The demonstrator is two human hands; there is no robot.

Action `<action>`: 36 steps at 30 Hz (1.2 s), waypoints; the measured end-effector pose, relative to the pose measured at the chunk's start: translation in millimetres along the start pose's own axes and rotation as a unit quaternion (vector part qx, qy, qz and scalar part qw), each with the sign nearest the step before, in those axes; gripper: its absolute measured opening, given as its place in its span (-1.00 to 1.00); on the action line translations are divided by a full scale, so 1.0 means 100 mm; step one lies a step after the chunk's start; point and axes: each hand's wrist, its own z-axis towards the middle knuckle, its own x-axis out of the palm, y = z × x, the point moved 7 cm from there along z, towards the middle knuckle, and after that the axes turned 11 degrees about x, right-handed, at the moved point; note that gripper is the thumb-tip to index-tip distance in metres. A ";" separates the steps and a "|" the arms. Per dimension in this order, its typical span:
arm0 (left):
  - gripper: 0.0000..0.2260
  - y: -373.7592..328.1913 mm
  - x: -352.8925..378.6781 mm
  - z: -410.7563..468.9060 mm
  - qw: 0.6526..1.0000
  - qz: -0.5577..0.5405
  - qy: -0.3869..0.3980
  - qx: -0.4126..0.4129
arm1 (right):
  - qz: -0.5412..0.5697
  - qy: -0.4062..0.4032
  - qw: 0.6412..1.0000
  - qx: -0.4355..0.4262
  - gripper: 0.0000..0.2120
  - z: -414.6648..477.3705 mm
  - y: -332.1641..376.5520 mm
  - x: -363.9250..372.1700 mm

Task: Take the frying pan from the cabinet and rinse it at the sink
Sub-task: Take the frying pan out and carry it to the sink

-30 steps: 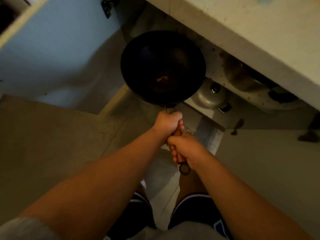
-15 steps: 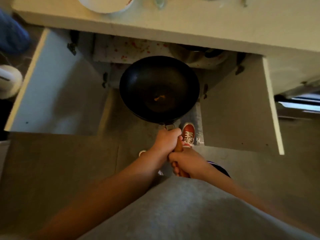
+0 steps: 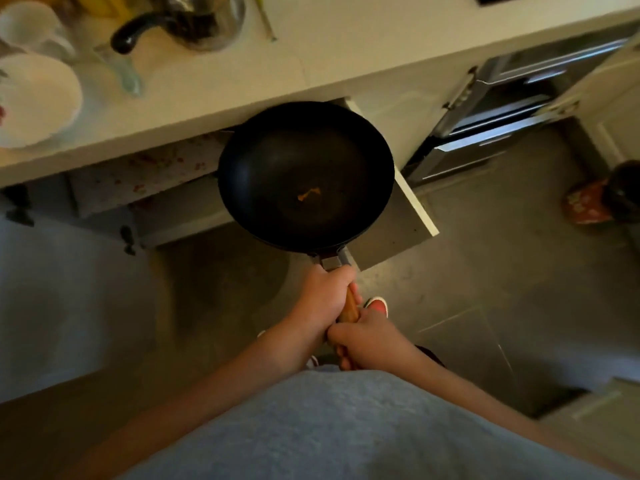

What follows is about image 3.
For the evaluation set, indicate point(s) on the person's right hand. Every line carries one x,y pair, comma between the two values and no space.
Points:
375,342

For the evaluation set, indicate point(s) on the person's left hand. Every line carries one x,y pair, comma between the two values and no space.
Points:
320,299

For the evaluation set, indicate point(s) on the person's right forearm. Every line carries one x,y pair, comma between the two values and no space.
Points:
475,394

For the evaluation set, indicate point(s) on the person's left forearm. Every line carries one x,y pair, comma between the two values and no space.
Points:
225,384

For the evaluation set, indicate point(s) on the right red sneaker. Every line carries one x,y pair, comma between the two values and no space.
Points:
377,307

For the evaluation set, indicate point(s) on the dark striped shorts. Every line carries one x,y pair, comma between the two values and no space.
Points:
431,355

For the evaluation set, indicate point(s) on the grey shirt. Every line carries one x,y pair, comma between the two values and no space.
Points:
350,429

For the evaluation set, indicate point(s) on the red floral cloth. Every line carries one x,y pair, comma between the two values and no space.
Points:
585,204

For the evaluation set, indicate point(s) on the stainless steel drawer appliance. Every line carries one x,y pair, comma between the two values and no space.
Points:
500,114

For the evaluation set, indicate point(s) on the yellow-green chopstick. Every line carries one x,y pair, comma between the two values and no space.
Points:
264,19

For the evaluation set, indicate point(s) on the black round jar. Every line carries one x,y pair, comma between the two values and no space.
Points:
625,189

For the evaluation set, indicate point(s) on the pale blue plastic scoop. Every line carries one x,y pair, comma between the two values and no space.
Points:
127,77

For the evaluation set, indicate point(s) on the cream drawer unit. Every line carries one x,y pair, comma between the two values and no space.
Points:
615,94

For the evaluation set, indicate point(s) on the white plate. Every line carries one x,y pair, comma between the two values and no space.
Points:
35,99

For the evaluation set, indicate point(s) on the yellow cup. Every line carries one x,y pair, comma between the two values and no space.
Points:
100,3

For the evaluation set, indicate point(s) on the white cup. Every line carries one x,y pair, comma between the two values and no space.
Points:
30,24

